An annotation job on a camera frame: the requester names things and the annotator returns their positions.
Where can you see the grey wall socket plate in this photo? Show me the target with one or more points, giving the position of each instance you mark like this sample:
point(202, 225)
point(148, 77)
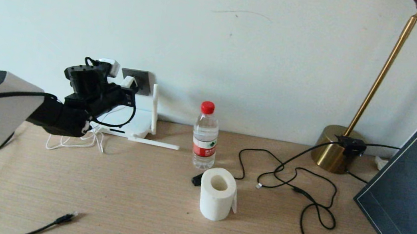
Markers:
point(144, 83)

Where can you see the small white object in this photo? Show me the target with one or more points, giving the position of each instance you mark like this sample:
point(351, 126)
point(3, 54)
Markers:
point(380, 162)

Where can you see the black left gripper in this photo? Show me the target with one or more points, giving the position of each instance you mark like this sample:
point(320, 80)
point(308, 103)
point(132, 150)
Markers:
point(112, 96)

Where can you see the black adapter on lamp base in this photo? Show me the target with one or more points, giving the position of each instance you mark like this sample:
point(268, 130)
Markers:
point(350, 145)

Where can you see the brass desk lamp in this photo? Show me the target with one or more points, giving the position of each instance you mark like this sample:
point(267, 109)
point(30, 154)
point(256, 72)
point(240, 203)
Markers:
point(332, 152)

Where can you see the white power adapter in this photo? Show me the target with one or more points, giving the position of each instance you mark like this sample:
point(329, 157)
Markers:
point(128, 82)

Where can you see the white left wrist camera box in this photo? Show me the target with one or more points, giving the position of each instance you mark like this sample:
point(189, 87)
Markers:
point(109, 67)

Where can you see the white router with antennas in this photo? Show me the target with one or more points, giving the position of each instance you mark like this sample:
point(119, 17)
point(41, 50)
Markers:
point(139, 122)

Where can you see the white toilet paper roll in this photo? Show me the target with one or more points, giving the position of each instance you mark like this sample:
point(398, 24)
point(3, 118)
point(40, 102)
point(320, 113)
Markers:
point(215, 202)

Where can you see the clear water bottle red cap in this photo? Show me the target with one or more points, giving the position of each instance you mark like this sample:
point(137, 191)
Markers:
point(205, 132)

